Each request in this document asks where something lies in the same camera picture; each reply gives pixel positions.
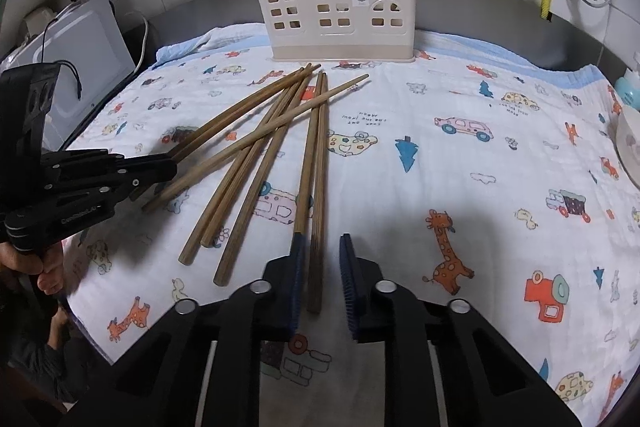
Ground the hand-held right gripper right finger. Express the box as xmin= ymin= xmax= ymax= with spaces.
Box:
xmin=339 ymin=233 xmax=583 ymax=427

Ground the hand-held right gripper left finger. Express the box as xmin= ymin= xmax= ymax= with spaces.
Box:
xmin=60 ymin=232 xmax=307 ymax=427

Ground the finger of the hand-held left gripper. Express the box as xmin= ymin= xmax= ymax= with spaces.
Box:
xmin=45 ymin=173 xmax=152 ymax=208
xmin=42 ymin=148 xmax=179 ymax=180

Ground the brown wooden chopstick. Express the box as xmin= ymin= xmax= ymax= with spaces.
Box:
xmin=306 ymin=73 xmax=331 ymax=314
xmin=170 ymin=63 xmax=321 ymax=164

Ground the bunch of wooden chopsticks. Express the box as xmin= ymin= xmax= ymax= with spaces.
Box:
xmin=141 ymin=63 xmax=371 ymax=288

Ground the person's left hand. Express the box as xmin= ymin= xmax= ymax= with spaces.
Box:
xmin=0 ymin=241 xmax=66 ymax=297

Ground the white microwave oven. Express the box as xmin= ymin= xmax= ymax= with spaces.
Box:
xmin=5 ymin=0 xmax=138 ymax=152

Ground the white kettle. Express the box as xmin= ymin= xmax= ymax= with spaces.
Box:
xmin=22 ymin=7 xmax=66 ymax=48

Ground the white cartoon printed cloth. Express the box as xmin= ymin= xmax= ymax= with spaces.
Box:
xmin=60 ymin=23 xmax=640 ymax=427

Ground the person's dark clothing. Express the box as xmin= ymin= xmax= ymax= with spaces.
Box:
xmin=0 ymin=292 xmax=116 ymax=408

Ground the white ceramic bowl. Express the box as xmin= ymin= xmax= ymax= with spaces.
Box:
xmin=614 ymin=109 xmax=640 ymax=188

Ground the light blue bottle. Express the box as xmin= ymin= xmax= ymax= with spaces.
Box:
xmin=614 ymin=67 xmax=640 ymax=110

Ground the white power cable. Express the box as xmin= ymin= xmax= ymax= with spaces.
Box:
xmin=127 ymin=12 xmax=151 ymax=70

